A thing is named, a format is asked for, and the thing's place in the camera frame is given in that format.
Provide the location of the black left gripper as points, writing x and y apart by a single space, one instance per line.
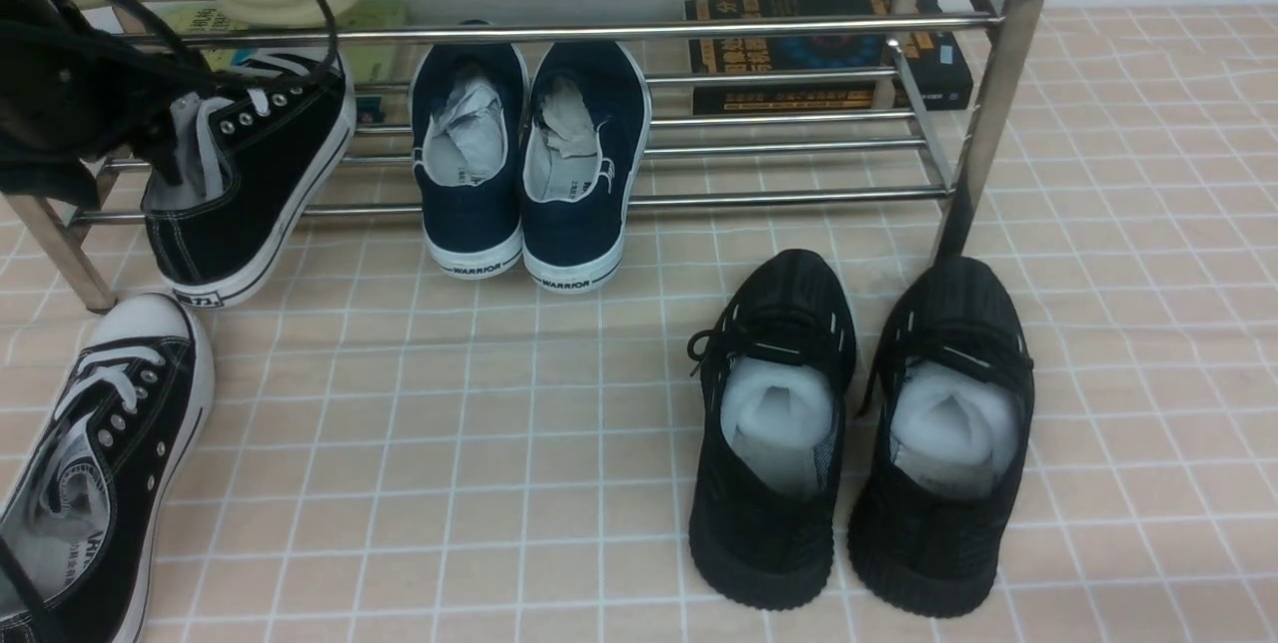
73 94

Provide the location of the black canvas sneaker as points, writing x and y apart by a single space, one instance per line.
80 528
251 160

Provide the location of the chrome metal shoe rack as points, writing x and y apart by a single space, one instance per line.
1010 26

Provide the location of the left navy canvas shoe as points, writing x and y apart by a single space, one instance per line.
466 115

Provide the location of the navy canvas shoe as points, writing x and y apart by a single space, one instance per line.
590 116
466 115

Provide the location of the right navy canvas shoe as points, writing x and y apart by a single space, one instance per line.
590 116

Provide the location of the left black knit sneaker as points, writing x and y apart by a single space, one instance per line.
774 372

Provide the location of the black knit sneaker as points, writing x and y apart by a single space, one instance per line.
954 384
774 372

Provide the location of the black book with yellow text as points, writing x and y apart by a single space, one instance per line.
936 60

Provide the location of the right black knit sneaker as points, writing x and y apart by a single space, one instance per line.
954 384

